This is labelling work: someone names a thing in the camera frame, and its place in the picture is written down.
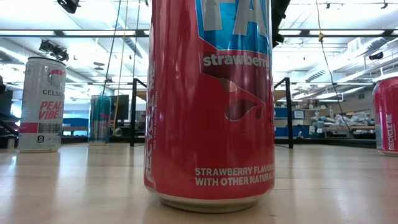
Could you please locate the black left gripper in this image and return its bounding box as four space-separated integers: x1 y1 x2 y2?
57 0 80 14

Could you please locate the blue silver Red Bull can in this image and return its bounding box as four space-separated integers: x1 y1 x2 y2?
88 95 112 146

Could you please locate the red Fanta strawberry can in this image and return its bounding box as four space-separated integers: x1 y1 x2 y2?
143 0 276 214
372 75 398 157

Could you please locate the black rig crossbar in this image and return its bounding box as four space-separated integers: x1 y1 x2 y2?
0 29 398 39

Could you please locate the white Celsius Peach Vibe can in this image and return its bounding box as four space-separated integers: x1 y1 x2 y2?
17 56 67 153

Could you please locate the black monitor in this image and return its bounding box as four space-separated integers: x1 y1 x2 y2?
110 94 130 122

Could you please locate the blue panel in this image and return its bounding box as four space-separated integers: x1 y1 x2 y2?
62 117 90 128

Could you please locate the dark shelving unit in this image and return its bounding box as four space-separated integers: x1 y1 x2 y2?
0 89 20 149

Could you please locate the pile of white bags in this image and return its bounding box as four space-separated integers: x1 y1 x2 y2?
310 111 376 127

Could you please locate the wooden workbench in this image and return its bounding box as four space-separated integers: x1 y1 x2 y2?
323 125 376 131

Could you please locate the black cable with yellow knot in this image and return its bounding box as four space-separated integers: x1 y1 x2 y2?
315 0 355 138

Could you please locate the black camera on mount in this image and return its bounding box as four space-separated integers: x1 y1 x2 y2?
39 39 70 62

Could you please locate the long black cable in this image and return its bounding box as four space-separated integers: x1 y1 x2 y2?
101 0 123 96

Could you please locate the wooden shelf black metal frame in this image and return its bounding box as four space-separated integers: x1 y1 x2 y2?
129 77 295 149

